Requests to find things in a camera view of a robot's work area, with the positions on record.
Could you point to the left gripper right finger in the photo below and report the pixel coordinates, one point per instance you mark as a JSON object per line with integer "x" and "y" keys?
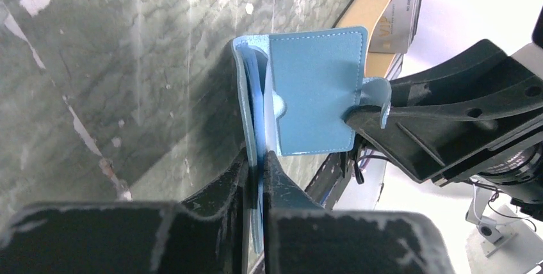
{"x": 302, "y": 237}

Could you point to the credit cards stack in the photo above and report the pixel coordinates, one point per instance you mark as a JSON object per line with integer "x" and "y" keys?
{"x": 395, "y": 32}

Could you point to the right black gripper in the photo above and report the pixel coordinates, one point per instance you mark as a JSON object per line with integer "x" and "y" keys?
{"x": 479, "y": 113}

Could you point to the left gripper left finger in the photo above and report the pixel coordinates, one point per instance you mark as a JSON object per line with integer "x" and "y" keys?
{"x": 205, "y": 233}

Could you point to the tan card tray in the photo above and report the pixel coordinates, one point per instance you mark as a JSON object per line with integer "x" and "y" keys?
{"x": 367, "y": 13}

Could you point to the blue leather card holder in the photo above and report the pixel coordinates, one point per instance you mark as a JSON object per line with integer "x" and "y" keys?
{"x": 295, "y": 91}

